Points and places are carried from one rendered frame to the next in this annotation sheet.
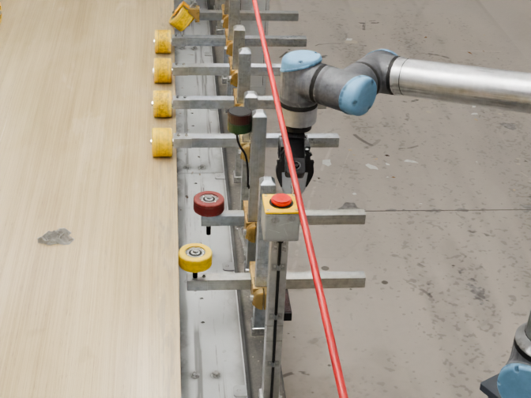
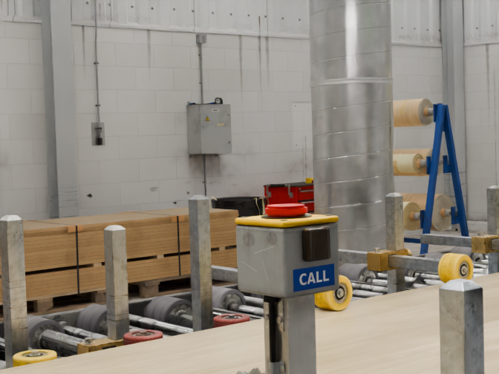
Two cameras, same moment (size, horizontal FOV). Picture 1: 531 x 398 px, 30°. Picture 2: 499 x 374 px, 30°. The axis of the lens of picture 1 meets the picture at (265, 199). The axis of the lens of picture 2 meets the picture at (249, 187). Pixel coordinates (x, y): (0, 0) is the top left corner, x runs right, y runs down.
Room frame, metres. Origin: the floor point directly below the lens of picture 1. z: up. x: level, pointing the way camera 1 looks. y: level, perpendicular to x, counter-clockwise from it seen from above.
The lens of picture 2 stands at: (1.17, -0.74, 1.30)
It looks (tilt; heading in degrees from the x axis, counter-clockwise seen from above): 3 degrees down; 57
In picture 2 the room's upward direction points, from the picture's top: 2 degrees counter-clockwise
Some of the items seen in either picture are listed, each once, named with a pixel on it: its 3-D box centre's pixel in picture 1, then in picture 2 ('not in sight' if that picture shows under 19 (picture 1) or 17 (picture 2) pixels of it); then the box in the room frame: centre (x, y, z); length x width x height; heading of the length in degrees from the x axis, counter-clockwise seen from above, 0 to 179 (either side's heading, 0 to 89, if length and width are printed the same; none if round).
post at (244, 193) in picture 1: (247, 170); not in sight; (2.43, 0.05, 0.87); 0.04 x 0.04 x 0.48; 6
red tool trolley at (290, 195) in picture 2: not in sight; (301, 220); (7.06, 7.18, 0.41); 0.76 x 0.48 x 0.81; 13
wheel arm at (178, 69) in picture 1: (239, 69); not in sight; (2.97, 0.11, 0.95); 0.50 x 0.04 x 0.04; 96
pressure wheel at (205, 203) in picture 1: (209, 215); not in sight; (2.21, 0.15, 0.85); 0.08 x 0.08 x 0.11
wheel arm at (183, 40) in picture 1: (234, 39); not in sight; (3.22, 0.13, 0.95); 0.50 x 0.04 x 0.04; 96
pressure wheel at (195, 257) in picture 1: (195, 270); not in sight; (1.96, 0.16, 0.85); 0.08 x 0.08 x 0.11
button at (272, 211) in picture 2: (281, 201); (286, 214); (1.68, -0.03, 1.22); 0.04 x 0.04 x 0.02
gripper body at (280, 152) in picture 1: (295, 142); not in sight; (2.10, -0.06, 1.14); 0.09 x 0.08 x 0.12; 6
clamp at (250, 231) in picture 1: (252, 221); not in sight; (2.21, 0.03, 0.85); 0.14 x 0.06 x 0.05; 6
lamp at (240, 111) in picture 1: (239, 150); not in sight; (2.18, 0.07, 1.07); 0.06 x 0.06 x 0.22; 6
